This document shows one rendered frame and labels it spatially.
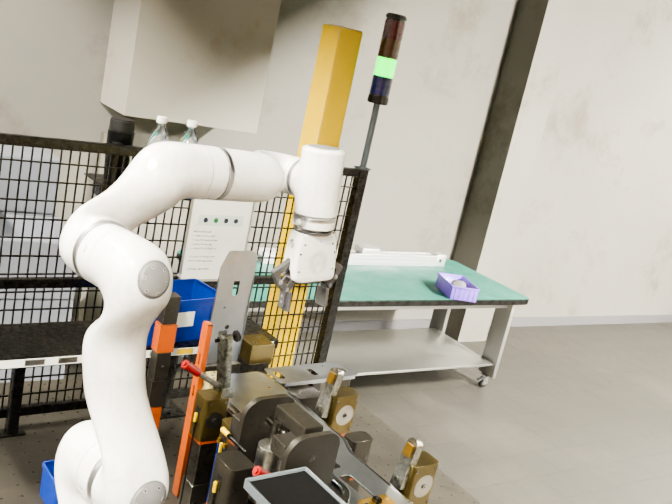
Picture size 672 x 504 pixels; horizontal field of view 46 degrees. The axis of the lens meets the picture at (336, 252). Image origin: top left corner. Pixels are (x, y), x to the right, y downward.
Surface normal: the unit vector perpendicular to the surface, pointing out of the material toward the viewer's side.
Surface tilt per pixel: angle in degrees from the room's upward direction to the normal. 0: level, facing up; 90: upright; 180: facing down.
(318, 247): 87
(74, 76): 90
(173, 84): 90
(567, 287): 90
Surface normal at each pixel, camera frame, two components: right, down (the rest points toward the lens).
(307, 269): 0.58, 0.29
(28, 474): 0.21, -0.95
